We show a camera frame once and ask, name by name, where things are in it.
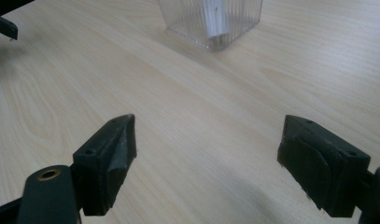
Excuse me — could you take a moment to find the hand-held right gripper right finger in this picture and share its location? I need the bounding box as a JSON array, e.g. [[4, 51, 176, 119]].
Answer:
[[276, 114, 372, 218]]

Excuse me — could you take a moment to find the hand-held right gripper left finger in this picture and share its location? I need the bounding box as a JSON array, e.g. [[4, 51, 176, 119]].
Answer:
[[73, 113, 138, 217]]

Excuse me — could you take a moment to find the clear square plastic container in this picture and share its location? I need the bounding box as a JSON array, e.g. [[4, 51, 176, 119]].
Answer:
[[157, 0, 264, 52]]

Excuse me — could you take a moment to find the white electric toothbrush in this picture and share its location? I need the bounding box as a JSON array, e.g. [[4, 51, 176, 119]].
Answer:
[[203, 0, 232, 39]]

